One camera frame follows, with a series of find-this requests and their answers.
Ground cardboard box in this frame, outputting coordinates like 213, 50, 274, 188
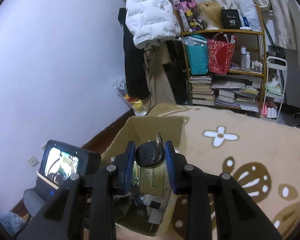
100, 116, 189, 239

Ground black key fob with card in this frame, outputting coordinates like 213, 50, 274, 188
135, 133, 165, 196

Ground large white charger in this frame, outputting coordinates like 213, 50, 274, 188
148, 200, 166, 225

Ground plastic bag with toys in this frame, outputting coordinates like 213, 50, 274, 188
113, 76, 147, 116

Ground black hanging coat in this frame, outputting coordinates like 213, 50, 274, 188
117, 8, 150, 99

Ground beige trench coat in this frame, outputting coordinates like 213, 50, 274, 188
142, 48, 176, 110

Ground stack of books right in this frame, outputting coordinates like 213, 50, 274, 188
211, 74, 263, 113

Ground stack of books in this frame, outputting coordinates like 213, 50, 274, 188
211, 74, 263, 113
189, 75, 215, 106

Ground stack of books left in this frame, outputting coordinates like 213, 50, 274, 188
189, 75, 215, 106

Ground wooden bookshelf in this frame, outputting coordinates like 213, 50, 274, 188
178, 4, 268, 118

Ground white bottles on shelf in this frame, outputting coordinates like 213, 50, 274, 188
241, 46, 263, 73

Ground white utility cart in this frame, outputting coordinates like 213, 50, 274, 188
261, 56, 288, 121

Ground red gift bag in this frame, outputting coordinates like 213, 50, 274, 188
207, 32, 236, 75

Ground white puffer jacket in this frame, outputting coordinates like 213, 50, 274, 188
126, 0, 181, 50

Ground teal bag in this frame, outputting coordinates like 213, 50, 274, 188
183, 34, 209, 75

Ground colourful snack bag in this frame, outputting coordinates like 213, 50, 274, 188
174, 0, 206, 33

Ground black box with 40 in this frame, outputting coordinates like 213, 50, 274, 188
221, 9, 241, 29

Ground blonde wig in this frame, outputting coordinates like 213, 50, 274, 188
198, 1, 223, 29

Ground upper wall socket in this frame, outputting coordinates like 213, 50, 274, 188
27, 156, 39, 167

